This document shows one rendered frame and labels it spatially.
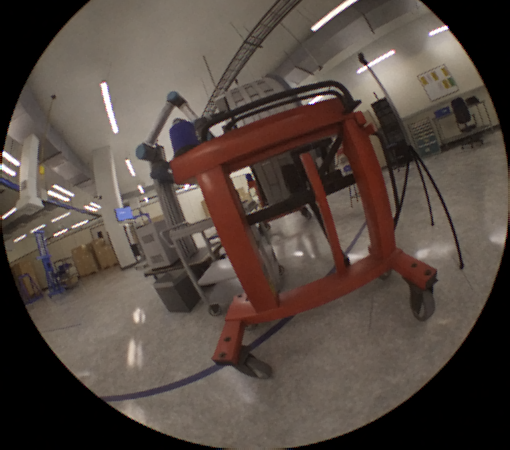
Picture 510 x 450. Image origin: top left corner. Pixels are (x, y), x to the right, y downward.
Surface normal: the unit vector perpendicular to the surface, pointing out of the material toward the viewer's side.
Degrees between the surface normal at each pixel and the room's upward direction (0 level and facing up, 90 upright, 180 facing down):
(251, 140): 90
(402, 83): 90
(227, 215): 90
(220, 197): 90
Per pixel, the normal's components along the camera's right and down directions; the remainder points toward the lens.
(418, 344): -0.36, -0.93
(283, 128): -0.09, 0.04
